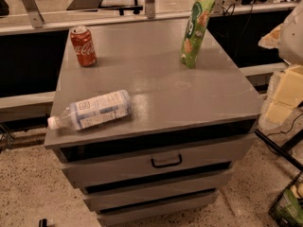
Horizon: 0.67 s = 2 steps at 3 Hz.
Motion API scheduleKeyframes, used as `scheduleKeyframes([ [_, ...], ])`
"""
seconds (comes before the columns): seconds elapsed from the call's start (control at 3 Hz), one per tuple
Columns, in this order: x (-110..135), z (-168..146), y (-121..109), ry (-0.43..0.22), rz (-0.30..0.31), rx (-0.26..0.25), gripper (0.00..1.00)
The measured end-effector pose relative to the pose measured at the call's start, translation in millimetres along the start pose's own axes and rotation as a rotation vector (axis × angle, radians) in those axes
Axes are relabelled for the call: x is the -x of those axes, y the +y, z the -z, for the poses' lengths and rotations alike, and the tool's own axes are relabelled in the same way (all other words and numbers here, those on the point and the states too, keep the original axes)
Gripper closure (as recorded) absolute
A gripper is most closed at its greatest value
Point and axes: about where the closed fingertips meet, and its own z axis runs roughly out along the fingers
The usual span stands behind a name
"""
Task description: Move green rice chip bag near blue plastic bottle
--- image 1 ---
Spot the clear bottle with blue label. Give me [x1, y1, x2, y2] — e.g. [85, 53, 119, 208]
[47, 90, 132, 131]

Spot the black drawer handle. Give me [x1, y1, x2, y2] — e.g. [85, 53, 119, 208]
[151, 154, 183, 169]

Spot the grey drawer cabinet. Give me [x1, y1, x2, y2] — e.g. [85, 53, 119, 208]
[45, 19, 262, 227]

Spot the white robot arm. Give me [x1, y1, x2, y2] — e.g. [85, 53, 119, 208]
[265, 1, 303, 124]

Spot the black cable on floor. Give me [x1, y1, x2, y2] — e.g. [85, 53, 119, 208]
[266, 112, 303, 156]

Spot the metal railing bracket middle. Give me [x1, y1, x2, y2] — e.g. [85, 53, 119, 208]
[145, 0, 155, 19]

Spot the black metal stand leg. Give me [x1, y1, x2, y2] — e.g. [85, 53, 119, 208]
[255, 130, 303, 171]

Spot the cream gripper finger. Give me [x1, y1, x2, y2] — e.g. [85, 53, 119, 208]
[265, 64, 303, 124]

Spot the metal railing bracket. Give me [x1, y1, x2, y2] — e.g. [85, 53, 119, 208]
[22, 0, 45, 28]
[145, 0, 155, 19]

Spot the green bag in basket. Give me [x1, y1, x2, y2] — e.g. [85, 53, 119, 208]
[274, 189, 303, 227]

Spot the black wire basket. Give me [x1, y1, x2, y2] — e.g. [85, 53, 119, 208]
[269, 173, 303, 227]

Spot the green rice chip bag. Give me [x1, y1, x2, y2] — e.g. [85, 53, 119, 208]
[181, 0, 215, 68]

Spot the red cola can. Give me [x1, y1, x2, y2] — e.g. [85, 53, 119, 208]
[70, 26, 97, 67]

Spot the metal railing bracket left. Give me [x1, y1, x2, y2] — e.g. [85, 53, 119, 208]
[22, 0, 45, 28]

